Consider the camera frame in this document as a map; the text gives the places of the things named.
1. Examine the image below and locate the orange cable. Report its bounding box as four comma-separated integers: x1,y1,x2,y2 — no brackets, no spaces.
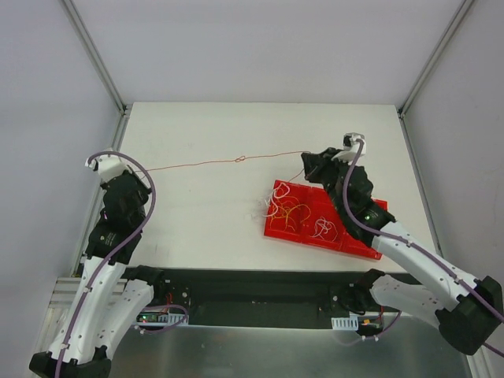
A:
147,150,312,183

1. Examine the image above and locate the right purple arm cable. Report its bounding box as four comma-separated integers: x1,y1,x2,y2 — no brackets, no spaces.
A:
342,137,504,355

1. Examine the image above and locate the right white cable duct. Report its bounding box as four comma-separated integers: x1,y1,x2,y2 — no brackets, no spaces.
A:
331,315,359,332

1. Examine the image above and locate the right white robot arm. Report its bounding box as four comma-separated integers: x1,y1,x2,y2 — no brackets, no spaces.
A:
301,148,503,355

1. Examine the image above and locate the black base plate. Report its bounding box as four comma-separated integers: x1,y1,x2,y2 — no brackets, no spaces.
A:
117,265,418,328

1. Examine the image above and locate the white cable duct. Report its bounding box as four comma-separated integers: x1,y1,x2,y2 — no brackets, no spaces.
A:
136,312,189,328
331,315,359,332

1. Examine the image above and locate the left aluminium frame post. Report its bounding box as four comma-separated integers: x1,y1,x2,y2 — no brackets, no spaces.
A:
59,0,128,115

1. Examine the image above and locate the left white cable duct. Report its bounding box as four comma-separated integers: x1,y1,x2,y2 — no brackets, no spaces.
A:
136,312,189,328

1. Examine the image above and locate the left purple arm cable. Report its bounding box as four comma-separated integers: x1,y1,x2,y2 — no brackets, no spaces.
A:
54,152,157,378

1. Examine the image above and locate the red three-compartment bin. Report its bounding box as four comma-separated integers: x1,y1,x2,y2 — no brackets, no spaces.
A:
264,180,382,261

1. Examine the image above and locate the aluminium rail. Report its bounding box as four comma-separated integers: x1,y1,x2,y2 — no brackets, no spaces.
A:
48,277,127,309

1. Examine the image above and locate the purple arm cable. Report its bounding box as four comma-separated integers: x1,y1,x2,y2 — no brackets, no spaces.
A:
54,152,157,378
342,137,504,355

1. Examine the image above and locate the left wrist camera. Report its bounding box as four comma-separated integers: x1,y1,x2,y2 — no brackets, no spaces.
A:
85,151,128,183

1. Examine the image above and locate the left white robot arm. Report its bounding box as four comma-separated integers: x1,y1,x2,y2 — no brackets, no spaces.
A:
29,168,168,377

